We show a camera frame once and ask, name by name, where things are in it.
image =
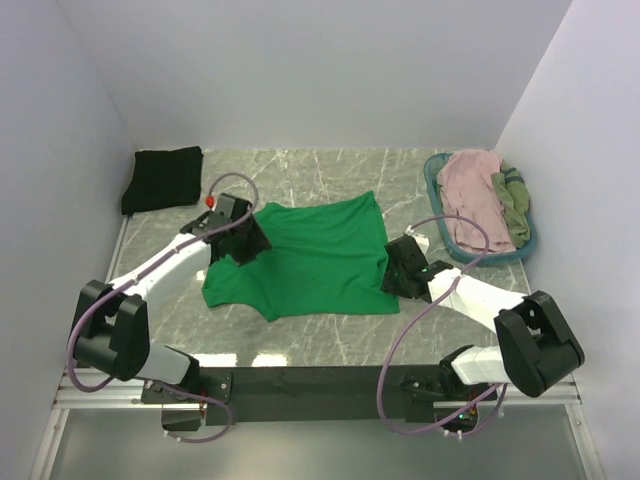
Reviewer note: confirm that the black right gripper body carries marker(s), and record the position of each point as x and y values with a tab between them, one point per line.
392	281

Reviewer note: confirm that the pink tank top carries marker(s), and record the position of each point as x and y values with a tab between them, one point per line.
466	189

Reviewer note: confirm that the aluminium frame rail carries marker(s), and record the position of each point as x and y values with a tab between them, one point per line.
128	395

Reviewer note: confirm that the black folded tank top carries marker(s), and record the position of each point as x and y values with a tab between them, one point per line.
163	179

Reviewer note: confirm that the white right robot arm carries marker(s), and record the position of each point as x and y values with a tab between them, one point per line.
536	347

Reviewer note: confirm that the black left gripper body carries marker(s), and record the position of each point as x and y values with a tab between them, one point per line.
250	240

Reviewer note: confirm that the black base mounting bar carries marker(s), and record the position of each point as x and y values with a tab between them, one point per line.
268	394

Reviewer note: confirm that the teal plastic basket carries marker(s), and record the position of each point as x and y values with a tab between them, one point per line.
432	167

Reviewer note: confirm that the olive green tank top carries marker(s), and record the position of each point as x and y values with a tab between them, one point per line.
514	197

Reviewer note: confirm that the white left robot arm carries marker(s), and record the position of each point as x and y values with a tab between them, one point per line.
111	330

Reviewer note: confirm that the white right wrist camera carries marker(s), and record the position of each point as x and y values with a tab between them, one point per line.
422	240

